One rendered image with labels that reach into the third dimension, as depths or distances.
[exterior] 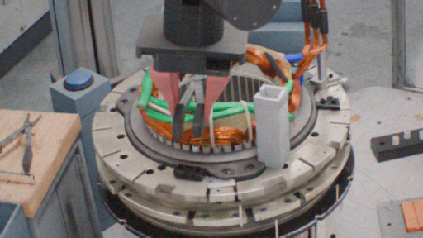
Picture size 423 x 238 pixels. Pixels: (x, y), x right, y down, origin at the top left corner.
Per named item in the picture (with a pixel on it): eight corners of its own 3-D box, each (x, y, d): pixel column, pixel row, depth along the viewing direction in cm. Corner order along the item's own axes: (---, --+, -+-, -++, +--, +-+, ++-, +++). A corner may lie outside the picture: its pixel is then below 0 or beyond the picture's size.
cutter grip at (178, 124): (181, 139, 89) (179, 125, 88) (173, 139, 89) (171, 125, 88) (186, 116, 92) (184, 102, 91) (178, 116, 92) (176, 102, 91)
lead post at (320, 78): (330, 81, 115) (325, 1, 109) (321, 91, 114) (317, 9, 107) (317, 78, 116) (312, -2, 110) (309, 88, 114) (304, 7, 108)
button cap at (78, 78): (96, 79, 133) (95, 73, 132) (76, 91, 131) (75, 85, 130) (80, 72, 135) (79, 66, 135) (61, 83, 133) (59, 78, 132)
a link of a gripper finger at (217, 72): (225, 142, 89) (230, 59, 84) (152, 135, 90) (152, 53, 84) (231, 102, 95) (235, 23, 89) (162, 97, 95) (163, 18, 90)
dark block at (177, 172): (178, 169, 102) (177, 159, 102) (206, 174, 101) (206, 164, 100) (173, 176, 101) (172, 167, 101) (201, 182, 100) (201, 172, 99)
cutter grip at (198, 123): (201, 139, 88) (200, 125, 88) (193, 139, 89) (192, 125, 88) (206, 116, 92) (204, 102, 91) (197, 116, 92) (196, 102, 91)
